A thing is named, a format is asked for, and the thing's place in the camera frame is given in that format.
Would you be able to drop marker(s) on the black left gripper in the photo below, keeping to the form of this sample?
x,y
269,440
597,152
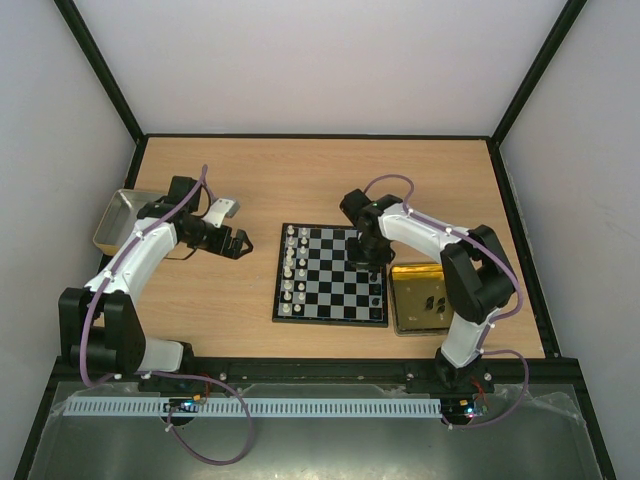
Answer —
x,y
221,248

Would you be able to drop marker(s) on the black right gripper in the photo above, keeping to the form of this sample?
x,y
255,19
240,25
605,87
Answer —
x,y
371,255

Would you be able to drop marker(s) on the black white chess board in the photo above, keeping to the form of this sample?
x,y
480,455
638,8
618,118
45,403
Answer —
x,y
315,283

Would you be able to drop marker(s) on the gold metal tin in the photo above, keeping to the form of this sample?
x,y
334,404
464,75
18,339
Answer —
x,y
420,305

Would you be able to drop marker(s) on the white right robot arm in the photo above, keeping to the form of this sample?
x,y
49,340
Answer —
x,y
478,278

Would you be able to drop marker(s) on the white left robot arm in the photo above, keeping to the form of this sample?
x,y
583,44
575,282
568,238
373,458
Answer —
x,y
100,331

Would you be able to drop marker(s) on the silver metal tin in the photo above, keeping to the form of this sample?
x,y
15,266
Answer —
x,y
119,218

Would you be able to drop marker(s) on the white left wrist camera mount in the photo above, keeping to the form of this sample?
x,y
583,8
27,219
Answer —
x,y
220,210

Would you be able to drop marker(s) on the light blue slotted cable duct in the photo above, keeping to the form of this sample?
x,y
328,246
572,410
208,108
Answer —
x,y
256,407

